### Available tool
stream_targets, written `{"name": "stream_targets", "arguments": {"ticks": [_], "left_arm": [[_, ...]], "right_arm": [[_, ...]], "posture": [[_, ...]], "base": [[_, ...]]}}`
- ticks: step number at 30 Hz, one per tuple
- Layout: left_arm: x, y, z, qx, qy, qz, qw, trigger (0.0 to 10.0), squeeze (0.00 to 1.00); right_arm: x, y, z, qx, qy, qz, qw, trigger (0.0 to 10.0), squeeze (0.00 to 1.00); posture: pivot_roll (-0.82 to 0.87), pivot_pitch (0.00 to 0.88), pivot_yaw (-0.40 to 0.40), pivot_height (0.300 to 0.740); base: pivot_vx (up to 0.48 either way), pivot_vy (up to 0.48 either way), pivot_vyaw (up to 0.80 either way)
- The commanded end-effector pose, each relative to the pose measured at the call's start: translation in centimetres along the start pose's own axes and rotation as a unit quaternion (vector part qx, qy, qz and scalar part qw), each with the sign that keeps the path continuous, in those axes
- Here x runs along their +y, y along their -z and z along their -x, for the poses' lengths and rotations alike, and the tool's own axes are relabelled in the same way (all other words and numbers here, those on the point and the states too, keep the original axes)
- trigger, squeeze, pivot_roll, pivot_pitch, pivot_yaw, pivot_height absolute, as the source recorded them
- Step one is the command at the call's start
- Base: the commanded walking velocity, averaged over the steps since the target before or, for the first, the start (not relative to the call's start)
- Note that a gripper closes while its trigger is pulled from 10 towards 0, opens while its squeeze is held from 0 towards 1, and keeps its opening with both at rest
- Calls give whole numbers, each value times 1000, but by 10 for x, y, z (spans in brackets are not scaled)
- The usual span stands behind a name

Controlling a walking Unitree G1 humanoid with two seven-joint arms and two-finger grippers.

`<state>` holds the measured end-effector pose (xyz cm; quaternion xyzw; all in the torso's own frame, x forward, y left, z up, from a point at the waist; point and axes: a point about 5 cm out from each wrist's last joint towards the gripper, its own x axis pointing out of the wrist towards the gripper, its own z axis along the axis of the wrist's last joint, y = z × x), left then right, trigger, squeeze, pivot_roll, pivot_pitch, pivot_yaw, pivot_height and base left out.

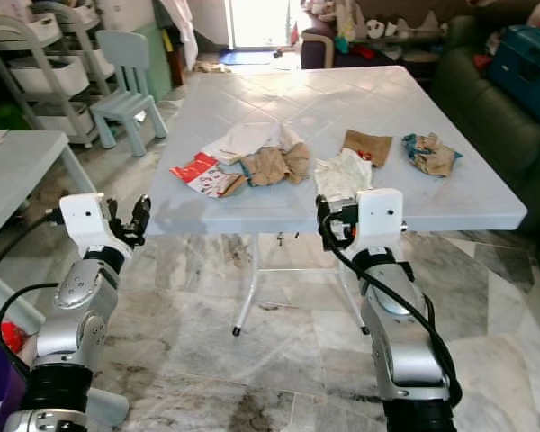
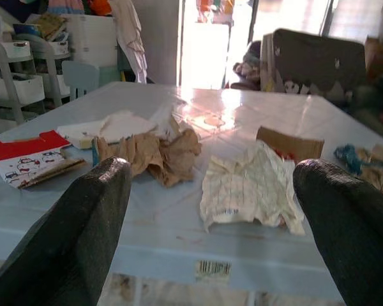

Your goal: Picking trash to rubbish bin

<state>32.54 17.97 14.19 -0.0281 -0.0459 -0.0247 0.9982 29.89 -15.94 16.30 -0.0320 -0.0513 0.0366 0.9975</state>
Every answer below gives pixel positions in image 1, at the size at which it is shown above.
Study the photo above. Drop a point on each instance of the blue brown crumpled wrapper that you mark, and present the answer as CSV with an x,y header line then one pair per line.
x,y
432,155

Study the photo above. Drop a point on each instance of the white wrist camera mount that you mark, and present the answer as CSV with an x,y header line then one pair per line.
x,y
88,223
380,220

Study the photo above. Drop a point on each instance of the white tissue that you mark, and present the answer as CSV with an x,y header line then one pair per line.
x,y
342,175

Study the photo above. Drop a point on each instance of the white plastic folding table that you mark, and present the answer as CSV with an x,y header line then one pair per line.
x,y
324,99

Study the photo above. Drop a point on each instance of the blue doormat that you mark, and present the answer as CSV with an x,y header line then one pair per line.
x,y
243,57

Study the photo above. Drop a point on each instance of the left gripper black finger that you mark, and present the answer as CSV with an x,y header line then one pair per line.
x,y
140,216
119,212

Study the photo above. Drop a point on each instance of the pale blue child chair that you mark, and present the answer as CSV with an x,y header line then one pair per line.
x,y
108,407

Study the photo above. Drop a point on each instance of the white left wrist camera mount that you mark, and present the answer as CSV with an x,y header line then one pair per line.
x,y
88,223

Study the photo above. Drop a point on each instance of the red white wrapper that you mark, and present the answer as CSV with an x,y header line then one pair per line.
x,y
202,175

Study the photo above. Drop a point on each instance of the pale green child chair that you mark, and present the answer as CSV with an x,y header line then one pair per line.
x,y
130,54

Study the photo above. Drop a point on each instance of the brown crumpled paper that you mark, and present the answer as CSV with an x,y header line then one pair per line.
x,y
274,165

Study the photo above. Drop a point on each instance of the blue suitcase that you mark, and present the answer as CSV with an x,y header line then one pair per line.
x,y
526,72

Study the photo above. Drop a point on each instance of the white hanging cloth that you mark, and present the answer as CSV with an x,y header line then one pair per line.
x,y
180,27

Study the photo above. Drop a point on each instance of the purple plastic bin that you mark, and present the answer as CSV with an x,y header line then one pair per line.
x,y
0,387

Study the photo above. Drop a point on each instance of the brown flat paper bag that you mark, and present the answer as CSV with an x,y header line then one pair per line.
x,y
367,146

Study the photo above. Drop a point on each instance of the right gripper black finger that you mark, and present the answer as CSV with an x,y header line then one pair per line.
x,y
323,218

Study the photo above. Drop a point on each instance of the white flat paper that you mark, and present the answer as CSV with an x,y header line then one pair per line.
x,y
247,139

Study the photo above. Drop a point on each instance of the cluttered dark shelf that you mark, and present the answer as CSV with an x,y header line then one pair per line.
x,y
396,36

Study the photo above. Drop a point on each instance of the dark green sofa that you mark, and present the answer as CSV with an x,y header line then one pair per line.
x,y
477,117

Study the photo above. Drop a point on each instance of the grey shelf cart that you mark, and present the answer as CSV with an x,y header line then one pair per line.
x,y
49,76

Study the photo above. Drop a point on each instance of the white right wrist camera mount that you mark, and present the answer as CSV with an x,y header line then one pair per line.
x,y
380,220

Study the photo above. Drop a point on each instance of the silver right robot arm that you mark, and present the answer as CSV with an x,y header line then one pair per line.
x,y
400,342

